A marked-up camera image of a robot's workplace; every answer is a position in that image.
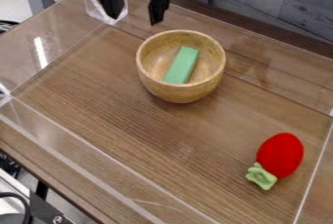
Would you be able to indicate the red plush strawberry toy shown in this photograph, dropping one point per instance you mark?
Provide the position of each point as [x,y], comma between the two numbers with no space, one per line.
[278,159]

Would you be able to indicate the green rectangular block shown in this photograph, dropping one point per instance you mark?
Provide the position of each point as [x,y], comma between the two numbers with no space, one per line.
[182,66]

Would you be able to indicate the clear acrylic corner bracket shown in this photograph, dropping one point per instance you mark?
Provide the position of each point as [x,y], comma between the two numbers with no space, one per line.
[94,10]

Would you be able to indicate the black table leg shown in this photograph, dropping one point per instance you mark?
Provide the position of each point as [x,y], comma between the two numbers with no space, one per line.
[41,190]

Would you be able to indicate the brown wooden bowl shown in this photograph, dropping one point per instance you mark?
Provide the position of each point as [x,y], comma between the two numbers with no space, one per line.
[154,58]

